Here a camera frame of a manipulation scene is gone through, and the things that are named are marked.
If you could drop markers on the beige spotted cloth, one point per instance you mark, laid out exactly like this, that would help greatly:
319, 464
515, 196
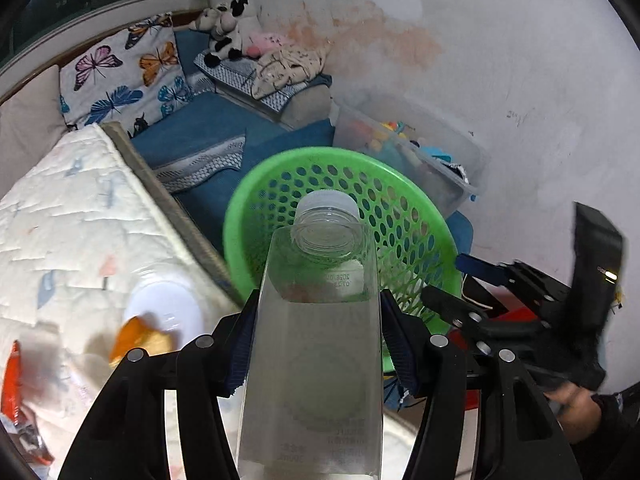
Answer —
284, 67

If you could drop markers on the person right hand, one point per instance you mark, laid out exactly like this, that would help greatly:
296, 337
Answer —
579, 416

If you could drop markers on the clear round plastic lid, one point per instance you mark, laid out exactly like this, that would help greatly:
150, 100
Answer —
167, 301

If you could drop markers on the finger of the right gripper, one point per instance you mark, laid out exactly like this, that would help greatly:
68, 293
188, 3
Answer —
490, 273
451, 309

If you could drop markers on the large butterfly print pillow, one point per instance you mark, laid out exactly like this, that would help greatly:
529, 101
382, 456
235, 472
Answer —
133, 77

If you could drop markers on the pink plush toy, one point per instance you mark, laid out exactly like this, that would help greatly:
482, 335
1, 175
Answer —
261, 43

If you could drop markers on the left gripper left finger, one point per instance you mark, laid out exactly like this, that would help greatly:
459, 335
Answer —
124, 433

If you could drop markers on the black white cow plush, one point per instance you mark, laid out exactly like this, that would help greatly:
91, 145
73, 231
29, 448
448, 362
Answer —
232, 27

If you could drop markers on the white quilted table mat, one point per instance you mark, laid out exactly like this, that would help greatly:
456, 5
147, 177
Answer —
79, 231

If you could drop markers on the orange peel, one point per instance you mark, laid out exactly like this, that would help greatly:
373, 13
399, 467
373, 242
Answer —
136, 333

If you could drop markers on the grey plain pillow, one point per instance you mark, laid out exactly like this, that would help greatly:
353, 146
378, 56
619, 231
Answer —
31, 124

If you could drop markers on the green plastic mesh basket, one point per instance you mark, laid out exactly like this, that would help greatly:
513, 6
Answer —
414, 245

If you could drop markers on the orange ovaltine snack packet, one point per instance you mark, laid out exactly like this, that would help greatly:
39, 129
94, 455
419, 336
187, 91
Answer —
18, 421

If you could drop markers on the clear plastic bottle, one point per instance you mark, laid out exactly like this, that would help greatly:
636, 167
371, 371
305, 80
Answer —
313, 392

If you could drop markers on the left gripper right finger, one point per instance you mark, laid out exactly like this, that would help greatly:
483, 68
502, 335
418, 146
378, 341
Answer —
517, 435

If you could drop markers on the blue sofa cushion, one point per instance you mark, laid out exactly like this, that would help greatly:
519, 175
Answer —
208, 120

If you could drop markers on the clear plastic storage box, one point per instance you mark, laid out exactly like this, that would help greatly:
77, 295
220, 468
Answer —
428, 148

